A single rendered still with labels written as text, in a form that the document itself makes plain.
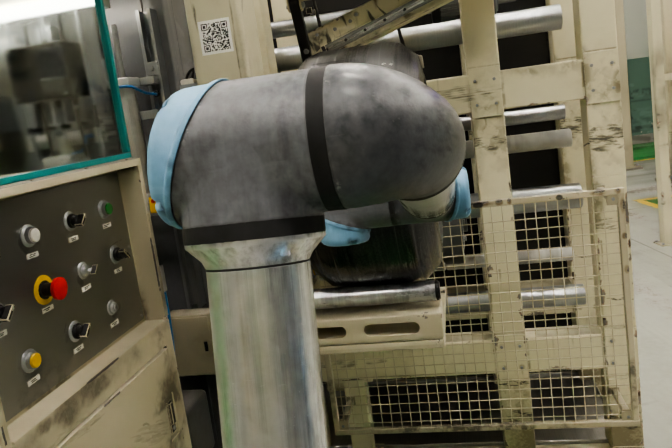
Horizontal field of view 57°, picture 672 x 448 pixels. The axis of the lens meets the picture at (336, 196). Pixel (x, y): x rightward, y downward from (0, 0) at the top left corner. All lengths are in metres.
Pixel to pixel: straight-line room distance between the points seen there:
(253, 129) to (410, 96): 0.12
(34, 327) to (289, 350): 0.76
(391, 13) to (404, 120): 1.33
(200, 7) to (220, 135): 1.03
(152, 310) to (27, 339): 0.39
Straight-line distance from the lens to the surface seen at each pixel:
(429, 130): 0.48
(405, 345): 1.38
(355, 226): 0.87
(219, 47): 1.46
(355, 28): 1.79
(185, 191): 0.49
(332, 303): 1.40
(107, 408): 1.29
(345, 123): 0.45
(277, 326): 0.48
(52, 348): 1.23
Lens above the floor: 1.33
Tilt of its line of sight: 8 degrees down
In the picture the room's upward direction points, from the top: 8 degrees counter-clockwise
